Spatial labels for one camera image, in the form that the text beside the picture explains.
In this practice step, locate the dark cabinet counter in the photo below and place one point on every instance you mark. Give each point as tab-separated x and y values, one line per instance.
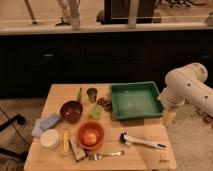
33	59

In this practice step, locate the wooden table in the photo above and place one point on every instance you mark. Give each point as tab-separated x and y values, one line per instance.
136	158

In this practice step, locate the rectangular scrub block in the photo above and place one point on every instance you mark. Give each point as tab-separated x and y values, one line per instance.
78	152

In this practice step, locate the white round container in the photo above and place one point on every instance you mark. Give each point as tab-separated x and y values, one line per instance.
49	139

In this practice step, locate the black office chair base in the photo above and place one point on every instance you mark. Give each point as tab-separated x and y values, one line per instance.
13	143

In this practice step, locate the white black dish brush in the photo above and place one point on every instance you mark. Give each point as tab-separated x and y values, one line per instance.
129	140

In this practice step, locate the bunch of dark grapes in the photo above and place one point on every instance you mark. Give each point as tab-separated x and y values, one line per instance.
105	103

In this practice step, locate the orange bowl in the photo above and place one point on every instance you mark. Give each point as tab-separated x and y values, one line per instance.
90	127

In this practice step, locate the green chili pepper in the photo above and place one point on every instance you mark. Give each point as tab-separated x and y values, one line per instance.
79	96

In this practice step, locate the silver fork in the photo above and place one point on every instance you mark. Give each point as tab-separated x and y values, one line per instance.
97	156

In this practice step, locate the green plastic tray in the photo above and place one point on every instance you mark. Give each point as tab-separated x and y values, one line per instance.
137	100

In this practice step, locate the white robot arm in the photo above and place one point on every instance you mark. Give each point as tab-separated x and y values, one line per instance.
187	83

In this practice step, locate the light blue cloth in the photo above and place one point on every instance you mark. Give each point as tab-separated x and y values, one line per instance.
37	130

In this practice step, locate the grey metal cup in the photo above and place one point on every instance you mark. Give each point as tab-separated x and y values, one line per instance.
92	94

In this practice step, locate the orange fruit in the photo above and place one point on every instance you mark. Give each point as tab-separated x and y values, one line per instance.
89	139

